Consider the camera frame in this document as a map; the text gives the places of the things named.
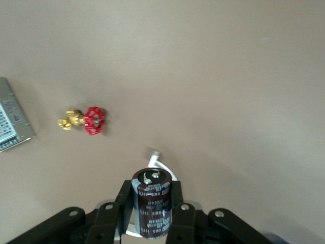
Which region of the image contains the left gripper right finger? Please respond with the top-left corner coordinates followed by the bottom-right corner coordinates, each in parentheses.
top-left (165, 179), bottom-right (275, 244)

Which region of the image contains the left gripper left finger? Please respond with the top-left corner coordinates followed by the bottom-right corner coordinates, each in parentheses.
top-left (6, 179), bottom-right (135, 244)

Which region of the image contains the small black connector block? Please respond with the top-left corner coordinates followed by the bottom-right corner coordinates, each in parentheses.
top-left (131, 168), bottom-right (174, 241)

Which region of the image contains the brass valve red handwheel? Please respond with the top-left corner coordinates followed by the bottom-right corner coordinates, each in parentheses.
top-left (57, 106), bottom-right (106, 137)

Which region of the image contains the metal mesh power supply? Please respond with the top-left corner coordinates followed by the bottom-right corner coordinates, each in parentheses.
top-left (0, 77), bottom-right (36, 153)

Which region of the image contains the white curved plastic bracket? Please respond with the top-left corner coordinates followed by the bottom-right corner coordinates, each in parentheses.
top-left (124, 149), bottom-right (179, 238)

